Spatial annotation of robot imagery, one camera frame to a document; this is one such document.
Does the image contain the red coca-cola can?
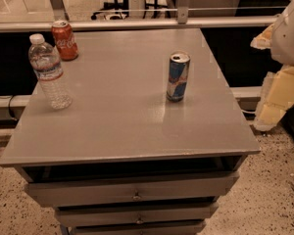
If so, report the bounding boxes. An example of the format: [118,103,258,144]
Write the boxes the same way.
[51,21,78,61]

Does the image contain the black cable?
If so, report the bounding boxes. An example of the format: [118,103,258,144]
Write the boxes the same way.
[7,95,18,119]

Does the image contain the top grey drawer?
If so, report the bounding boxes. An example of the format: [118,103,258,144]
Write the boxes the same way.
[25,172,239,207]

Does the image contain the bottom grey drawer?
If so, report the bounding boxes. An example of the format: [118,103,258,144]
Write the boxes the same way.
[72,220,206,235]

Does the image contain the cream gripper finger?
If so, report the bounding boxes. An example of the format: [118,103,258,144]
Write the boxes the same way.
[253,65,294,131]
[250,23,273,50]

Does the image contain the middle grey drawer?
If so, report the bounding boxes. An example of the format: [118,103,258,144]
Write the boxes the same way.
[56,203,219,227]

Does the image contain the blue silver redbull can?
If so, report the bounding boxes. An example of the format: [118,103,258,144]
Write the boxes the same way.
[167,51,190,102]

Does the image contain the grey drawer cabinet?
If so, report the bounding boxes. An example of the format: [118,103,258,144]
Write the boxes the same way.
[0,27,262,235]

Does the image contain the metal railing frame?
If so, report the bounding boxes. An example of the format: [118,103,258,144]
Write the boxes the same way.
[0,0,292,32]

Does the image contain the grey drawer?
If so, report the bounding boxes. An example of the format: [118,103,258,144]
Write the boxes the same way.
[72,220,206,235]
[56,203,219,227]
[25,172,239,207]

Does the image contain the clear plastic water bottle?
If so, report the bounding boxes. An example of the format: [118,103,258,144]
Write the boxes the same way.
[28,33,73,110]

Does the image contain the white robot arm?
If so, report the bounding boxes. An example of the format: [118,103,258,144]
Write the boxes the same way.
[251,0,294,131]

